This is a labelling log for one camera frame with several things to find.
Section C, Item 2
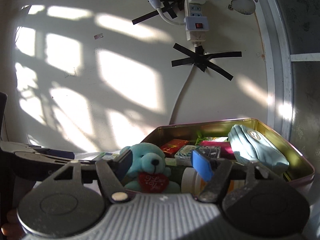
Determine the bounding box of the light teal zipper pouch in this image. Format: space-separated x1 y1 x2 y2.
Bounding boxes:
228 124 290 173

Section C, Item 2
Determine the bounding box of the green wipes packet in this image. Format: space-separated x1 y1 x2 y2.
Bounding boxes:
89 152 120 162

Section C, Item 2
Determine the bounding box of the small red box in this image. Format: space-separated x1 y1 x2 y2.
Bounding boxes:
160 139 189 158

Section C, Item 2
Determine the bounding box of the checked grey bed sheet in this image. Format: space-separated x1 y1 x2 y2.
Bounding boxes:
0 140 320 240

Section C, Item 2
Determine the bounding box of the teal teddy bear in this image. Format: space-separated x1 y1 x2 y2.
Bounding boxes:
120 142 181 194

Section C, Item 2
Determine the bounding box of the white power strip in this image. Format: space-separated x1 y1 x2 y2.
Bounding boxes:
184 0 208 42

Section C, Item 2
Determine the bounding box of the grey power strip cable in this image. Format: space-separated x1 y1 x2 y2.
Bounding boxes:
169 41 204 125

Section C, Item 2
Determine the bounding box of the small green box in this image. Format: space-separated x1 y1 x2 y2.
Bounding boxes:
196 135 214 146

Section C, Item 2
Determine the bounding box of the floral tissue packet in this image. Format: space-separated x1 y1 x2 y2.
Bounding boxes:
174 144 222 160

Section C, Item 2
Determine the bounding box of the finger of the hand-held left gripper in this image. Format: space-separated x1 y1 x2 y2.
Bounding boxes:
46 150 98 165

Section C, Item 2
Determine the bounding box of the pink tin box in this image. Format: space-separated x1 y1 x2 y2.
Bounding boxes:
125 118 315 188

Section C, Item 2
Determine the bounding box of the magenta zipper pouch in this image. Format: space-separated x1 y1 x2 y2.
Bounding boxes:
200 141 237 160

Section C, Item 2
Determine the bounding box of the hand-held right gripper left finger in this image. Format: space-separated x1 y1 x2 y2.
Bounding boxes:
44 149 133 204

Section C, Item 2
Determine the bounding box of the white adaptor with red switch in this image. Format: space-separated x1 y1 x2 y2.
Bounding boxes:
184 16 209 32

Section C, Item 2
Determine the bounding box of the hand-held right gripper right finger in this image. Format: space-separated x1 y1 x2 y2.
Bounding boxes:
191 149 284 203

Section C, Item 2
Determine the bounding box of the black tape cross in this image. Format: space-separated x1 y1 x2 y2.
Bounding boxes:
171 43 242 81
132 0 208 25

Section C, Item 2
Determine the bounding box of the white jar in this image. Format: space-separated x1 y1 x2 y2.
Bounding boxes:
181 167 208 193

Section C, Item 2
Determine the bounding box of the white window frame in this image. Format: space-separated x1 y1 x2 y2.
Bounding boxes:
255 0 320 140

